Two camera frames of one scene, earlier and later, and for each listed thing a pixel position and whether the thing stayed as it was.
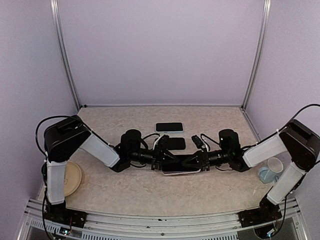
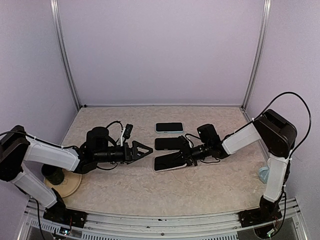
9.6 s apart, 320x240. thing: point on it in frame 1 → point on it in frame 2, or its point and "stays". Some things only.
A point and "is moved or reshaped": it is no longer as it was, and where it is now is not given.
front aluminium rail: (162, 225) stays
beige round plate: (72, 179) stays
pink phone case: (179, 173) is moved or reshaped
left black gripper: (158, 153) → (127, 158)
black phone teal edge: (169, 127) stays
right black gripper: (204, 161) → (187, 154)
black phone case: (176, 143) stays
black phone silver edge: (176, 143) stays
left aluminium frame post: (54, 9) stays
